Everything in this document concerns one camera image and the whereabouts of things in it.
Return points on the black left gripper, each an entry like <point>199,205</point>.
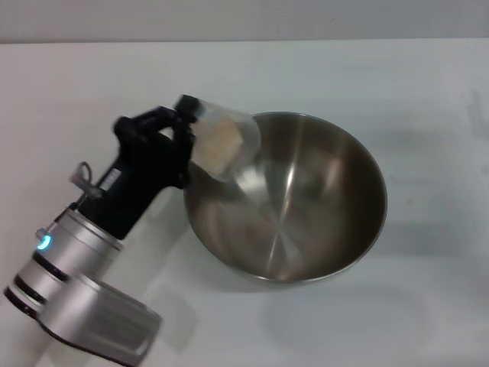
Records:
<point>145,164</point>

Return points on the clear plastic measuring cup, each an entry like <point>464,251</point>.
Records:
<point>244,153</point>

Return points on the white rice grains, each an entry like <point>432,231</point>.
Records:
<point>223,141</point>

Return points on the stainless steel mixing bowl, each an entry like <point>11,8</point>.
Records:
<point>305,199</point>

